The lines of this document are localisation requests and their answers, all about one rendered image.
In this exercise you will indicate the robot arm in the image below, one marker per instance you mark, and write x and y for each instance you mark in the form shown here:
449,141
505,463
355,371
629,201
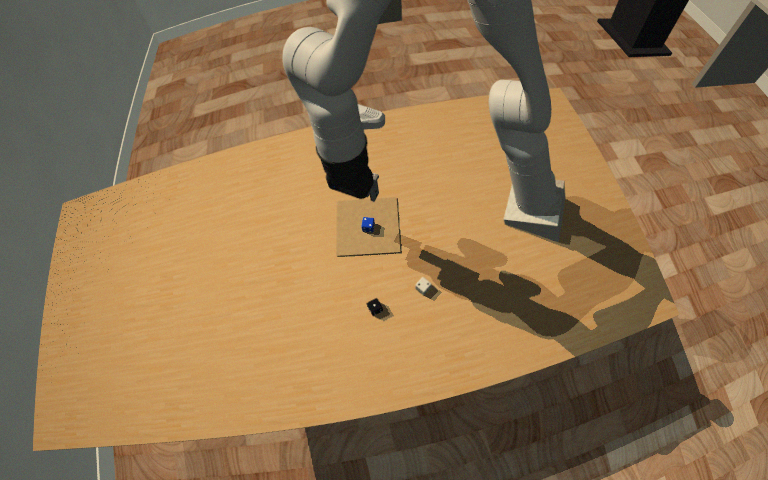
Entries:
332,65

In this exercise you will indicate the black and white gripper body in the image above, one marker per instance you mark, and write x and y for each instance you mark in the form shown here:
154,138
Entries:
347,158

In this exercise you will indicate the tan square mat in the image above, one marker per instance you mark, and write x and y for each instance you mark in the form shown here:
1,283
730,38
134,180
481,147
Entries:
351,240

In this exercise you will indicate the white die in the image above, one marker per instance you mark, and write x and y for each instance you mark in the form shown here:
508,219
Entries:
423,286

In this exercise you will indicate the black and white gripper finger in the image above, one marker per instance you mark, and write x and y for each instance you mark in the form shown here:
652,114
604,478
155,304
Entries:
374,191

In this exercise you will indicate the black die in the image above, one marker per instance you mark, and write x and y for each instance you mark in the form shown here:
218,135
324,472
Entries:
374,306

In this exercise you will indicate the blue die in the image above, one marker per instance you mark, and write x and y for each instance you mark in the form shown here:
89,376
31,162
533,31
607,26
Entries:
368,224

